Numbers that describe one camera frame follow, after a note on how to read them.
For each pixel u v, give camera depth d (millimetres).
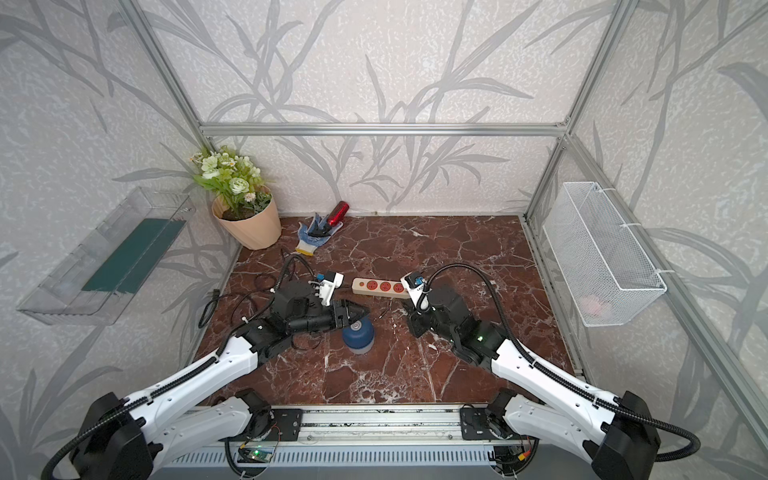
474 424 732
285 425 738
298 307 615
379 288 964
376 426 753
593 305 713
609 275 605
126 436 384
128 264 627
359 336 792
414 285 634
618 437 385
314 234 1125
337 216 1180
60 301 580
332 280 721
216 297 1008
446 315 549
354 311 708
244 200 1019
